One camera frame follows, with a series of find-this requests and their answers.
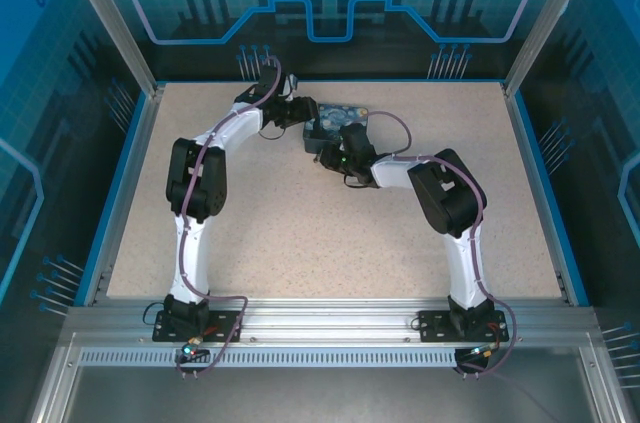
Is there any aluminium side rail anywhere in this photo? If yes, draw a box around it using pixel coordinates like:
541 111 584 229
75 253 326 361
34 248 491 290
501 82 575 307
82 85 167 307

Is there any slotted grey cable duct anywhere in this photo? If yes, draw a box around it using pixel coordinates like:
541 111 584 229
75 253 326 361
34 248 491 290
78 348 501 368

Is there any aluminium mounting rail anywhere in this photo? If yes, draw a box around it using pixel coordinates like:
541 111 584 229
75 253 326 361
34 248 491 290
62 296 604 344

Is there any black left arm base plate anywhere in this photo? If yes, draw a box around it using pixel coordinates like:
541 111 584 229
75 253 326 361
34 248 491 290
152 309 246 344

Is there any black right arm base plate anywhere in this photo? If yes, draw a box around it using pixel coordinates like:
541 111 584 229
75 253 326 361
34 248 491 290
417 309 512 344

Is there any cable connector with green light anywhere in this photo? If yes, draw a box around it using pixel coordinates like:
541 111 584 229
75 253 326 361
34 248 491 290
469 345 501 362
180 337 206 362

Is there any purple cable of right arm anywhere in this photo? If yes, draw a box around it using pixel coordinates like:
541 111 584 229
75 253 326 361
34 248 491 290
364 111 519 379

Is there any aluminium frame post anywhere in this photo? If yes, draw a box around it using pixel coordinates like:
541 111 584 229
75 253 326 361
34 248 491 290
502 0 604 98
53 0 167 98

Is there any metal tray shelf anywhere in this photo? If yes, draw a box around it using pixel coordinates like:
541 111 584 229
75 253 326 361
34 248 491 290
29 332 640 423

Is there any thin black wire loop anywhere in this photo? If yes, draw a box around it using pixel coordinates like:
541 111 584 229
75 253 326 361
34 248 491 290
256 124 290 143
341 174 375 191

